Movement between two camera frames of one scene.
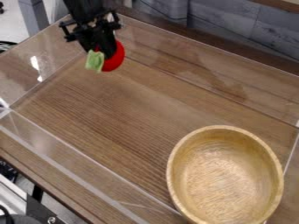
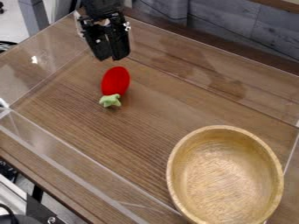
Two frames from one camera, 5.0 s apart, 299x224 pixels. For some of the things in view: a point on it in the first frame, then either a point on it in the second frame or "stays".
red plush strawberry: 99,63 -> 115,83
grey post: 33,15 stays
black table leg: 37,193 stays
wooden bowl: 224,176 stays
